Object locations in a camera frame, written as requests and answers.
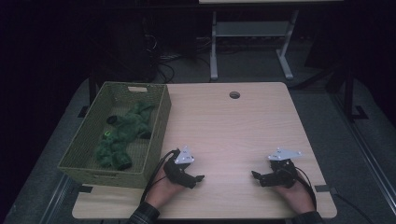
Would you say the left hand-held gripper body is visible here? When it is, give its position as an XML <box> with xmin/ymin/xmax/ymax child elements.
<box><xmin>163</xmin><ymin>146</ymin><xmax>197</xmax><ymax>189</ymax></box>

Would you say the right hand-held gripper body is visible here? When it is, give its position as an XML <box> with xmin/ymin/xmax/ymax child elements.
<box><xmin>264</xmin><ymin>147</ymin><xmax>304</xmax><ymax>189</ymax></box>

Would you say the green woven basket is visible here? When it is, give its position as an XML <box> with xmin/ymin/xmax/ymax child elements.
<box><xmin>57</xmin><ymin>81</ymin><xmax>172</xmax><ymax>189</ymax></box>

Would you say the green plush pet garment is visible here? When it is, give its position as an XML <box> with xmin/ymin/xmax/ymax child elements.
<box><xmin>93</xmin><ymin>101</ymin><xmax>156</xmax><ymax>172</ymax></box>

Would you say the person's right hand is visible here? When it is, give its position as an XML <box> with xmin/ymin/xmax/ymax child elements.
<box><xmin>273</xmin><ymin>180</ymin><xmax>317</xmax><ymax>216</ymax></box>

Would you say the person's left hand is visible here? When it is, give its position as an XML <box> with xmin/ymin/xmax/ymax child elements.
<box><xmin>145</xmin><ymin>169</ymin><xmax>189</xmax><ymax>210</ymax></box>

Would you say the black metal stand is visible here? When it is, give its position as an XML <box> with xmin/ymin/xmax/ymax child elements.
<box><xmin>326</xmin><ymin>62</ymin><xmax>370</xmax><ymax>123</ymax></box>

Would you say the white metal stand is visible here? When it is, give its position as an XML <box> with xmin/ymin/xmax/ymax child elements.
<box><xmin>209</xmin><ymin>9</ymin><xmax>300</xmax><ymax>82</ymax></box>

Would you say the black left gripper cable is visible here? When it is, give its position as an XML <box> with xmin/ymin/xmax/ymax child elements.
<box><xmin>139</xmin><ymin>149</ymin><xmax>181</xmax><ymax>205</ymax></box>

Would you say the thin black floor cable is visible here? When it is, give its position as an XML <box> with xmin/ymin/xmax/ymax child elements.
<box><xmin>333</xmin><ymin>192</ymin><xmax>375</xmax><ymax>224</ymax></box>

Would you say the metal floor rail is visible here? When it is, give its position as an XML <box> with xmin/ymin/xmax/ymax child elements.
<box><xmin>329</xmin><ymin>92</ymin><xmax>396</xmax><ymax>217</ymax></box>
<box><xmin>37</xmin><ymin>174</ymin><xmax>72</xmax><ymax>224</ymax></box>

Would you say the bundle of floor cables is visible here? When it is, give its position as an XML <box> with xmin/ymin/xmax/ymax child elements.
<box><xmin>142</xmin><ymin>33</ymin><xmax>213</xmax><ymax>84</ymax></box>

